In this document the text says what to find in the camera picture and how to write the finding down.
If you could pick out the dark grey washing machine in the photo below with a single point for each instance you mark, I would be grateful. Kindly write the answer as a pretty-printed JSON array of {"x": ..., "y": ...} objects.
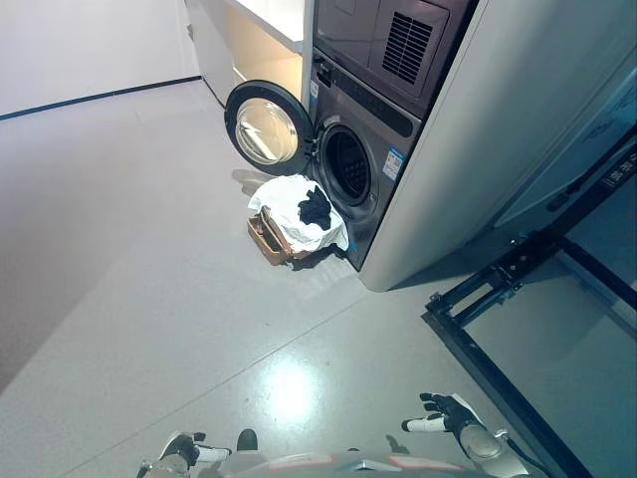
[{"x": 497, "y": 124}]

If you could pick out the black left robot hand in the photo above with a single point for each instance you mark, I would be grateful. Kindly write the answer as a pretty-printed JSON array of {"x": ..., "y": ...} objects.
[{"x": 181, "y": 448}]

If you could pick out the grey front-load washing machine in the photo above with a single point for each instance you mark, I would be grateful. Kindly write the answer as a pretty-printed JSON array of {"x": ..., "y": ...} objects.
[{"x": 365, "y": 114}]

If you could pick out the round glass washer door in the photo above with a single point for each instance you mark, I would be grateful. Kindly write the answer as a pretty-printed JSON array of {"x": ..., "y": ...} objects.
[{"x": 264, "y": 122}]

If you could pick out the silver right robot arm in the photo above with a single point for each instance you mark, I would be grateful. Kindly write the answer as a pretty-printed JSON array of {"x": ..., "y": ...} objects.
[{"x": 485, "y": 448}]

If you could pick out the white cloth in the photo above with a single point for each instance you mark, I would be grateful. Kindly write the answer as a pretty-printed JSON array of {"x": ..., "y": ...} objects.
[{"x": 283, "y": 204}]

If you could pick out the white shelf unit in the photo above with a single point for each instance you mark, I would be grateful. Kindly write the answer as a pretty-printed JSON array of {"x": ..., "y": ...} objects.
[{"x": 264, "y": 45}]

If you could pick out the black garment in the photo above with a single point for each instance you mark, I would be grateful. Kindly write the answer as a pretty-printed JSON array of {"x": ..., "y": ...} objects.
[{"x": 314, "y": 209}]

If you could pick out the silver robot torso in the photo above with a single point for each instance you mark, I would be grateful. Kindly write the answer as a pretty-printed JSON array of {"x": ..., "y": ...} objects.
[{"x": 348, "y": 467}]

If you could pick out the large energy label sticker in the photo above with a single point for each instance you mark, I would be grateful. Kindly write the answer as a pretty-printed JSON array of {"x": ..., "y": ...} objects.
[{"x": 392, "y": 162}]

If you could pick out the black metal frame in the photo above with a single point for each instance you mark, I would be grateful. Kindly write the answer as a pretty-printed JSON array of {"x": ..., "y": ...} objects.
[{"x": 502, "y": 279}]

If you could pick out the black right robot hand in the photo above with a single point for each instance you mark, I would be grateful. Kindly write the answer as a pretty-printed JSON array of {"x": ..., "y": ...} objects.
[{"x": 460, "y": 415}]

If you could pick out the brown wicker laundry basket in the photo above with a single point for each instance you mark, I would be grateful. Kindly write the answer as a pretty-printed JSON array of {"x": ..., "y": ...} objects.
[{"x": 269, "y": 239}]

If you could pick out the grey dryer with vent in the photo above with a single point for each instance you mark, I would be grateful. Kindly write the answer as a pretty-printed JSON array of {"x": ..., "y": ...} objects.
[{"x": 348, "y": 35}]

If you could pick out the small blue white sticker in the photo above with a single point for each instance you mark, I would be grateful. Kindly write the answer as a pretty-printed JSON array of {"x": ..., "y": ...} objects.
[{"x": 314, "y": 92}]

